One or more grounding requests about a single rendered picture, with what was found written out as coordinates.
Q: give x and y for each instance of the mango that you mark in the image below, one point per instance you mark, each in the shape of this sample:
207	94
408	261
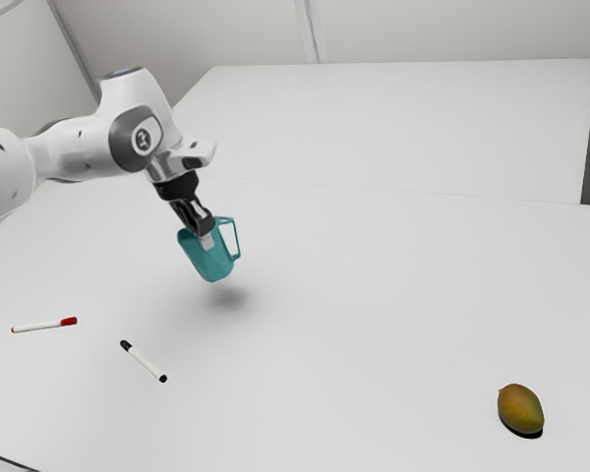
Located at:
520	408

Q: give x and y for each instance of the white marker with black cap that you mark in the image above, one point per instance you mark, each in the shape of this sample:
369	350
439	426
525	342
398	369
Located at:
143	361

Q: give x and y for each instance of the white marker with red cap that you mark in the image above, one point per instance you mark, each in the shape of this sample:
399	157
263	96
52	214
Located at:
43	325

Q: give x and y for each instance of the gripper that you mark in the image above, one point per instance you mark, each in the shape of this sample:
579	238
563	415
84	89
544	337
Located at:
177	187

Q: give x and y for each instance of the teal faceted mug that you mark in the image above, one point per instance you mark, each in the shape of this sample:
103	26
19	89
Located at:
211	258

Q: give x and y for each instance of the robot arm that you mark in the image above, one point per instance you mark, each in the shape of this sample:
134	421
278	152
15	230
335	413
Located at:
74	142

